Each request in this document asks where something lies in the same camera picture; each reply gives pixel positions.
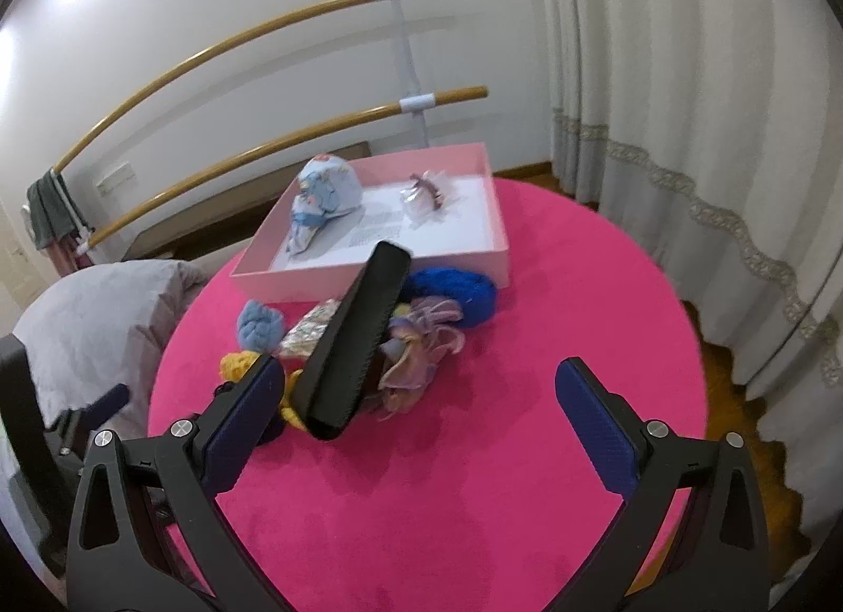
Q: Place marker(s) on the black case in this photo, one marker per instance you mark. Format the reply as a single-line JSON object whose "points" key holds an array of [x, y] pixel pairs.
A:
{"points": [[349, 348]]}

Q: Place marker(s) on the light blue printed cap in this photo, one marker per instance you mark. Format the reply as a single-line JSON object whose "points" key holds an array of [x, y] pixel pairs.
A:
{"points": [[323, 190]]}

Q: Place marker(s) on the grey cloth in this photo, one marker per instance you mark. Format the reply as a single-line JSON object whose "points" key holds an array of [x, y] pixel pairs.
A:
{"points": [[49, 210]]}

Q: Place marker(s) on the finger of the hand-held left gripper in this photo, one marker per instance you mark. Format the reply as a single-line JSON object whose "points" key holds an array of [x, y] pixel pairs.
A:
{"points": [[105, 402]]}

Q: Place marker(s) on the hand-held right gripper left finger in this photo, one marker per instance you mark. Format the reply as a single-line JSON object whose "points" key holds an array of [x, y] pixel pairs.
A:
{"points": [[243, 431]]}

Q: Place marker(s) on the long wooden barre rail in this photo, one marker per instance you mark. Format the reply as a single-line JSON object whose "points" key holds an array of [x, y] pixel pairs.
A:
{"points": [[197, 56]]}

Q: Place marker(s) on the white barre stand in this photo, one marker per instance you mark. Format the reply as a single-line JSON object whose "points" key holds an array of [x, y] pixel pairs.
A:
{"points": [[407, 59]]}

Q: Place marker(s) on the light blue scrunchie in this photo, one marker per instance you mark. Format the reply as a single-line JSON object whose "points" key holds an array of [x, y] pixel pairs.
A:
{"points": [[260, 325]]}

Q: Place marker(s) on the grey duvet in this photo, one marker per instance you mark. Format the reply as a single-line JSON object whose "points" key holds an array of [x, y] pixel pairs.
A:
{"points": [[99, 322]]}

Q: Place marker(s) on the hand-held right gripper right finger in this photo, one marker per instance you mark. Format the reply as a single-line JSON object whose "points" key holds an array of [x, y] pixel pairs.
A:
{"points": [[596, 434]]}

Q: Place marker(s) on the yellow crochet fish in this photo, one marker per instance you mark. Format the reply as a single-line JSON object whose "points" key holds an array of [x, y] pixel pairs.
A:
{"points": [[234, 365]]}

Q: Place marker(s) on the purple organza scrunchie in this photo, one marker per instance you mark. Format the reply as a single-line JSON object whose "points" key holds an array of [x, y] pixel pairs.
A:
{"points": [[415, 355]]}

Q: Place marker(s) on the pink shallow box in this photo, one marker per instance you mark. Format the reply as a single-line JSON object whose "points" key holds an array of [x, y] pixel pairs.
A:
{"points": [[461, 263]]}

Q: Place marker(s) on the blue knitted item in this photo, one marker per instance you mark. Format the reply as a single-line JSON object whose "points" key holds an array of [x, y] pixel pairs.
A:
{"points": [[454, 296]]}

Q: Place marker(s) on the pink tulle hair bow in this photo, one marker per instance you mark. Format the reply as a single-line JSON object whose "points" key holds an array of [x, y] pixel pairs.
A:
{"points": [[421, 204]]}

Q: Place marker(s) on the white printed paper sheet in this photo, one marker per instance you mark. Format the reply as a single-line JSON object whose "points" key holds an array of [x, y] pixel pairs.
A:
{"points": [[388, 227]]}

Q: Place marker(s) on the white curtain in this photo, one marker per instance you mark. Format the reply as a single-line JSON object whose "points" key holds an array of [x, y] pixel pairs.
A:
{"points": [[658, 59]]}

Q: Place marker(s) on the short wooden barre rail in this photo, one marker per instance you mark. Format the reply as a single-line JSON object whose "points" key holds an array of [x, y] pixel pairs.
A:
{"points": [[263, 148]]}

